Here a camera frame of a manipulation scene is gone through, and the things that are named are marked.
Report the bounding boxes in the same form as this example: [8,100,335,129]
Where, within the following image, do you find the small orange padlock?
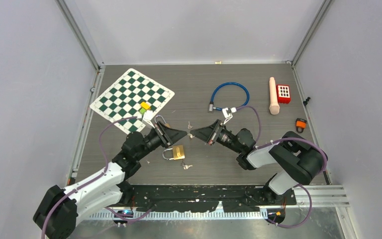
[295,118,307,133]

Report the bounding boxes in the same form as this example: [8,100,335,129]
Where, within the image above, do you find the red block with holes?
[276,84,291,104]

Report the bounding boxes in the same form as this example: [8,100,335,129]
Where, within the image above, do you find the brass padlock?
[154,115,170,127]
[162,145,185,160]

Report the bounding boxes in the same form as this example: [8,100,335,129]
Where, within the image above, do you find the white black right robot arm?
[190,120,328,205]

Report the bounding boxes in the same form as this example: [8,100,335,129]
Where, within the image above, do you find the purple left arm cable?
[40,116,154,239]

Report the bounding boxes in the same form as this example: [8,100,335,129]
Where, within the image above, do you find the green white chessboard mat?
[90,68,175,134]

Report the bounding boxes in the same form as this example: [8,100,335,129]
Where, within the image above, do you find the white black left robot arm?
[33,122,187,239]

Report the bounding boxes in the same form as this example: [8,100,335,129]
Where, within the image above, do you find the aluminium frame rail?
[85,185,349,220]

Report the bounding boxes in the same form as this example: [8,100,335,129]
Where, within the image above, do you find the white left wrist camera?
[141,110,155,128]

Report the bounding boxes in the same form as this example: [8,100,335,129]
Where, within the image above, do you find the black knob on rail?
[303,97,311,106]

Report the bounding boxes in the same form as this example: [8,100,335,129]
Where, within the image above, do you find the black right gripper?
[190,119,243,154]

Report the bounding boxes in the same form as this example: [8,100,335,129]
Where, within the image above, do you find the black front base panel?
[115,185,296,213]

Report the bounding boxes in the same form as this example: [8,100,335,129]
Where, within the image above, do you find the silver keys with white tag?
[182,160,193,170]

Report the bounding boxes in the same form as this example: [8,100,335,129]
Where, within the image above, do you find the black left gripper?
[135,121,187,161]

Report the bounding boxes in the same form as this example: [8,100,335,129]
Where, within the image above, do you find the beige wooden rolling pin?
[269,77,280,115]

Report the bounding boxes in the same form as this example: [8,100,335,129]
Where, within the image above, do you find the blue cable lock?
[207,82,250,113]

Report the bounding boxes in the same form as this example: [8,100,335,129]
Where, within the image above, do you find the yellow block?
[140,102,151,111]

